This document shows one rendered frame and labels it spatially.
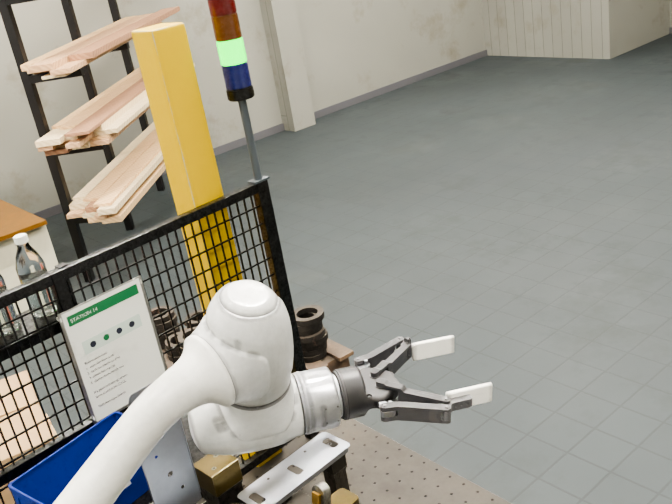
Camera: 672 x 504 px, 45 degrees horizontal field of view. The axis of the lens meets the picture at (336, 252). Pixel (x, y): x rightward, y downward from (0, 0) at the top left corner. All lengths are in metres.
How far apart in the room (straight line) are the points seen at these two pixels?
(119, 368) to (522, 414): 2.17
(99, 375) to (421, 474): 0.94
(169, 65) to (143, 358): 0.73
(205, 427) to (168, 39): 1.17
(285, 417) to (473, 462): 2.44
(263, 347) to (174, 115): 1.16
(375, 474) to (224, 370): 1.45
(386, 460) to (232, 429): 1.36
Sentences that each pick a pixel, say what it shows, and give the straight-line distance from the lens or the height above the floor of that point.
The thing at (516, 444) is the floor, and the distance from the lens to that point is 3.60.
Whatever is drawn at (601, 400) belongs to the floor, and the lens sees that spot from 3.85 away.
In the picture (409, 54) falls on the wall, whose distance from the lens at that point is 10.38.
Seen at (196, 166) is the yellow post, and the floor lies 1.65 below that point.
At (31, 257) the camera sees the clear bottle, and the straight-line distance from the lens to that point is 1.98.
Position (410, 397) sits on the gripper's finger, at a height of 1.55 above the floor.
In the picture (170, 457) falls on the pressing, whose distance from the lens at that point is 1.88.
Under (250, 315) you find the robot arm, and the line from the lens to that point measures 0.97.
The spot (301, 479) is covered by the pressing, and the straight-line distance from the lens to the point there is 1.95.
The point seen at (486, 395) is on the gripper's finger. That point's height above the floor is 1.53.
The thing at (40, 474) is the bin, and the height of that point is 1.13.
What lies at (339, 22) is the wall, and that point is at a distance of 9.59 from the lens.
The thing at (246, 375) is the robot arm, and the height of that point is 1.70.
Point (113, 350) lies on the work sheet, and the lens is 2.04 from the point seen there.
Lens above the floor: 2.20
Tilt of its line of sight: 23 degrees down
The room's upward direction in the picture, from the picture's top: 10 degrees counter-clockwise
